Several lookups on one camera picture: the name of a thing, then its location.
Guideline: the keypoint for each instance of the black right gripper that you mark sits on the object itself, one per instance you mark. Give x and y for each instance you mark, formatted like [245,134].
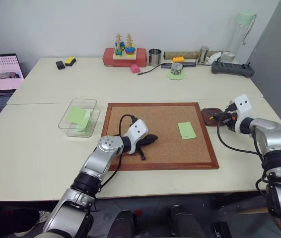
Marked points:
[228,117]

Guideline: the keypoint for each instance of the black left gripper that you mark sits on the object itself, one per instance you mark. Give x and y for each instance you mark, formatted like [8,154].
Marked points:
[143,141]

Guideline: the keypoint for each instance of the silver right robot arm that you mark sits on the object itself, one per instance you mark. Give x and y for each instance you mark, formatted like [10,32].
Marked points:
[274,138]

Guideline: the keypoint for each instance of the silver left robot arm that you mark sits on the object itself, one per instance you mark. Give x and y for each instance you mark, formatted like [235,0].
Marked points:
[98,158]

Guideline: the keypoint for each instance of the brown wooden tray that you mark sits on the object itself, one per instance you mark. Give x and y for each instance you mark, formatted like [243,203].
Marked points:
[206,119]

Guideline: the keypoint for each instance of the clear jar of pushpins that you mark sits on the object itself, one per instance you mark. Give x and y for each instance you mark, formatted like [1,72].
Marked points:
[176,68]

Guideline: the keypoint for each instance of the clear plastic box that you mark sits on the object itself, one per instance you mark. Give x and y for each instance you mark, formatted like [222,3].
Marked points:
[64,119]

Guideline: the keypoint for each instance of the red rectangular box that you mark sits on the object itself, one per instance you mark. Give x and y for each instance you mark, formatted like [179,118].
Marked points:
[108,58]

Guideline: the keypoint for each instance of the wood-framed cork board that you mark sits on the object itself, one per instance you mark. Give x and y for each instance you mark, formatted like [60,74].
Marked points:
[165,153]

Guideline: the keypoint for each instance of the dark grey handheld controller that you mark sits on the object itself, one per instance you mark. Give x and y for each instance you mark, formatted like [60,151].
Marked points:
[232,69]

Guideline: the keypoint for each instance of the dark USB hub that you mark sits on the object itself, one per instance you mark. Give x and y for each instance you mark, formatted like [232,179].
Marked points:
[189,64]

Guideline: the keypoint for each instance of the white curved plastic object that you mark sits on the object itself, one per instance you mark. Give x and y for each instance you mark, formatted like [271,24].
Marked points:
[215,57]

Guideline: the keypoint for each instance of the small clear square container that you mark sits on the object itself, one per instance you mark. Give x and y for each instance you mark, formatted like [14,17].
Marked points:
[227,57]

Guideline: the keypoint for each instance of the silver metal cylinder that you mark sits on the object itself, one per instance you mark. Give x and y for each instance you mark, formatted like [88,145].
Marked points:
[203,54]

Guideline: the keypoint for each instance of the yellow toy brick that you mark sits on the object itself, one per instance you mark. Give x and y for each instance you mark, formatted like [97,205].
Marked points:
[178,59]

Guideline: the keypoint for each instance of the long wooden ruler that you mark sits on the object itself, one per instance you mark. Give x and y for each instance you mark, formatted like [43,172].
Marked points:
[180,54]

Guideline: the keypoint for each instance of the pink arched block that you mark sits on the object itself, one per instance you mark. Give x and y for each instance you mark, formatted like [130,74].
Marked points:
[135,68]

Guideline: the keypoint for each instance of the grey partition panel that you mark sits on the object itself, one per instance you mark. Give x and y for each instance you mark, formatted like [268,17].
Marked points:
[277,62]

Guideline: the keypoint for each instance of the dark rounded shape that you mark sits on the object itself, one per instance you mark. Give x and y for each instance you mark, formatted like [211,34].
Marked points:
[186,221]
[121,224]

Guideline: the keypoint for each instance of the shiny metal cup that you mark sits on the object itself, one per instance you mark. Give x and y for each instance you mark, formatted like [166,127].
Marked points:
[155,58]

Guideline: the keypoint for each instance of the clear bottle with green lid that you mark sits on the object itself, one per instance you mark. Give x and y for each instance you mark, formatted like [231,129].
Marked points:
[241,32]

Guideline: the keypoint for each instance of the wooden bar under table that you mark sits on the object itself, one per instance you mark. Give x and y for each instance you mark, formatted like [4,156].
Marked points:
[252,211]

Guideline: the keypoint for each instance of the yellow and black eraser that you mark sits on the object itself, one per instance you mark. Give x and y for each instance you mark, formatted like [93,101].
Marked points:
[70,61]

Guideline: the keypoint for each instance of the black whiteboard eraser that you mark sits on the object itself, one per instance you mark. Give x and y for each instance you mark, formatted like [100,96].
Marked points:
[60,65]

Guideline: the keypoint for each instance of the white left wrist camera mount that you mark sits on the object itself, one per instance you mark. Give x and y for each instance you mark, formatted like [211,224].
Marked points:
[137,129]

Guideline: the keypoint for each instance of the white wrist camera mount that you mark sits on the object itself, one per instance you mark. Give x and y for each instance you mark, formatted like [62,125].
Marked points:
[137,129]
[242,105]

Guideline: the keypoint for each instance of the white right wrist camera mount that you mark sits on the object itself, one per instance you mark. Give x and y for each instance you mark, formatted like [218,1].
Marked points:
[242,105]

